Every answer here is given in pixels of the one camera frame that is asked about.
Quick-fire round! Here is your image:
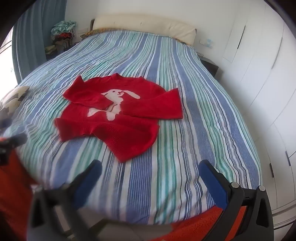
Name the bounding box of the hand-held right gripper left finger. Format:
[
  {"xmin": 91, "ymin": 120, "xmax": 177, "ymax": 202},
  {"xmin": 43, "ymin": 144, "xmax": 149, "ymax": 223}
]
[{"xmin": 29, "ymin": 159, "xmax": 102, "ymax": 241}]

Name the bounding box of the white wardrobe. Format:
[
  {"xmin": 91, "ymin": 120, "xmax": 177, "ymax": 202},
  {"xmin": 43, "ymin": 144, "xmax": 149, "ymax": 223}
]
[{"xmin": 217, "ymin": 0, "xmax": 296, "ymax": 218}]

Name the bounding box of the yellow floral pillow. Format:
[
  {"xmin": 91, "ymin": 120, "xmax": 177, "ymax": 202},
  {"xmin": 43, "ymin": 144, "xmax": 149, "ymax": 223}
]
[{"xmin": 80, "ymin": 28, "xmax": 111, "ymax": 40}]

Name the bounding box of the cream padded headboard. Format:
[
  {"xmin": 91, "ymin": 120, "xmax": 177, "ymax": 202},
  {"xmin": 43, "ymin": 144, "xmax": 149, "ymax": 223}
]
[{"xmin": 92, "ymin": 16, "xmax": 197, "ymax": 45}]

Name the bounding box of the blue curtain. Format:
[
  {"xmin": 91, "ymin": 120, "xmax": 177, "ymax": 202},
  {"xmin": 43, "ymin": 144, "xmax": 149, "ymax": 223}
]
[{"xmin": 11, "ymin": 0, "xmax": 67, "ymax": 81}]

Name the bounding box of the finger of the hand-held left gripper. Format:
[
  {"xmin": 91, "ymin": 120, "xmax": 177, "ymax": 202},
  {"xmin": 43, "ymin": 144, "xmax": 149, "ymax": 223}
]
[{"xmin": 3, "ymin": 133, "xmax": 28, "ymax": 149}]

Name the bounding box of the red sweater with white animal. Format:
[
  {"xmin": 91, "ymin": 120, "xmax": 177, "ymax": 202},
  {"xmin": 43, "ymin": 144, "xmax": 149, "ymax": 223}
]
[{"xmin": 54, "ymin": 73, "xmax": 184, "ymax": 163}]

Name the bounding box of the pile of mixed clothes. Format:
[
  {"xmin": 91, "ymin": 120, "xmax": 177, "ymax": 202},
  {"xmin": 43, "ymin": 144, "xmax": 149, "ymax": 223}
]
[{"xmin": 45, "ymin": 32, "xmax": 77, "ymax": 55}]

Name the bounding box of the window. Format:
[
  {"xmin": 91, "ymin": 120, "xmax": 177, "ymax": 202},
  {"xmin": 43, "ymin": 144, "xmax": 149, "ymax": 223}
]
[{"xmin": 0, "ymin": 42, "xmax": 19, "ymax": 86}]

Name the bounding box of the striped bed cover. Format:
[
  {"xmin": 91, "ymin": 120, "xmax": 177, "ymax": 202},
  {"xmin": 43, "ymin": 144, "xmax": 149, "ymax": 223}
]
[{"xmin": 2, "ymin": 29, "xmax": 263, "ymax": 226}]

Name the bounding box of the orange textured rug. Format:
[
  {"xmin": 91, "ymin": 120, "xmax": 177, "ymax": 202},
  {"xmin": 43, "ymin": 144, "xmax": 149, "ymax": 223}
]
[{"xmin": 0, "ymin": 151, "xmax": 249, "ymax": 241}]

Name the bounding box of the teal patterned cloth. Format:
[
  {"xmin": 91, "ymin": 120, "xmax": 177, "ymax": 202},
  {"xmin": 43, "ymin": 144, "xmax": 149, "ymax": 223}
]
[{"xmin": 51, "ymin": 20, "xmax": 77, "ymax": 35}]

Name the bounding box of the beige patterned cushion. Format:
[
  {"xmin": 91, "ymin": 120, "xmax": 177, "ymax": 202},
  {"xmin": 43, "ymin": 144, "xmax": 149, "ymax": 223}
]
[{"xmin": 0, "ymin": 86, "xmax": 30, "ymax": 121}]

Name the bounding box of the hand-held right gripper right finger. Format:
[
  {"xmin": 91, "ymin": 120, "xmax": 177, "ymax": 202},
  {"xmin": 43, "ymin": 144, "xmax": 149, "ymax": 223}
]
[{"xmin": 199, "ymin": 159, "xmax": 274, "ymax": 241}]

